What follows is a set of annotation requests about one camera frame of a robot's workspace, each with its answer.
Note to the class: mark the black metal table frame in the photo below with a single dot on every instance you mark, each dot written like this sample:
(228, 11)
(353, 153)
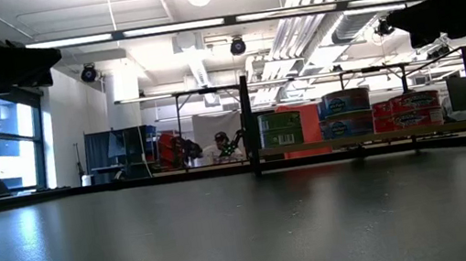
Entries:
(84, 189)

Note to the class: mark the white board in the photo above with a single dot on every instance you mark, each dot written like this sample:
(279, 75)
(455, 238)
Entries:
(209, 125)

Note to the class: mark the red tool cart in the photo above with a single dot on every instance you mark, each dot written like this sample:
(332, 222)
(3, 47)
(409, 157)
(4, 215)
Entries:
(167, 152)

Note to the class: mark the black background workbench frame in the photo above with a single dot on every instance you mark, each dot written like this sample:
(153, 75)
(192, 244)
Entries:
(178, 111)

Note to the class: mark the blue Wild Planet salmon can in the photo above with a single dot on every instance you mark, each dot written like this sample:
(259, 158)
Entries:
(347, 126)
(343, 102)

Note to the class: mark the silver-lidded green seafood can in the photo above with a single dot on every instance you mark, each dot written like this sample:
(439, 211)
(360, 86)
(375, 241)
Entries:
(281, 137)

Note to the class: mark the orange panel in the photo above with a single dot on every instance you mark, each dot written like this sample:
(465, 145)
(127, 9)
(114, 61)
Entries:
(310, 119)

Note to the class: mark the gold-lidded green seafood can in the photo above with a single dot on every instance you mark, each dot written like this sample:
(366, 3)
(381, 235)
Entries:
(279, 120)

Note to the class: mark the person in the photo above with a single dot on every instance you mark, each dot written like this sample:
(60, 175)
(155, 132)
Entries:
(221, 147)

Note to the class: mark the white ceiling pipes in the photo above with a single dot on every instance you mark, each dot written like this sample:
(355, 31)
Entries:
(300, 23)

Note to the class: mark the white cup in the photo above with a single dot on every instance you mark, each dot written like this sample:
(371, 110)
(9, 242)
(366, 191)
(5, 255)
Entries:
(87, 180)

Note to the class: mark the overhead light bar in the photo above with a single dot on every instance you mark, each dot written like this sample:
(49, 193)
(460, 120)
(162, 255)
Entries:
(171, 28)

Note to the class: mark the black ceiling spotlight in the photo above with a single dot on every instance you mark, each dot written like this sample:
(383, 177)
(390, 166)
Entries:
(237, 46)
(89, 73)
(384, 27)

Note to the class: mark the black table mat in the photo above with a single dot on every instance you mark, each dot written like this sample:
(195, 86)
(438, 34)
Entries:
(250, 248)

